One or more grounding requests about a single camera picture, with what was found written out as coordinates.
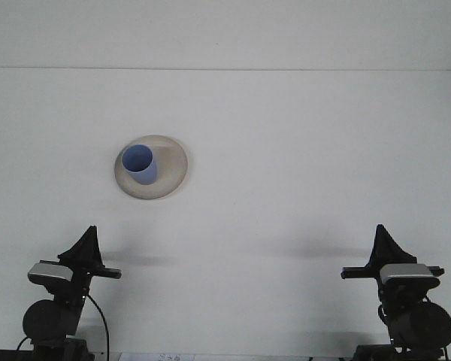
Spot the pale blue cup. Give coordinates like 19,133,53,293
121,144,158,187

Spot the pale round plate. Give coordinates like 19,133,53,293
114,134,189,200

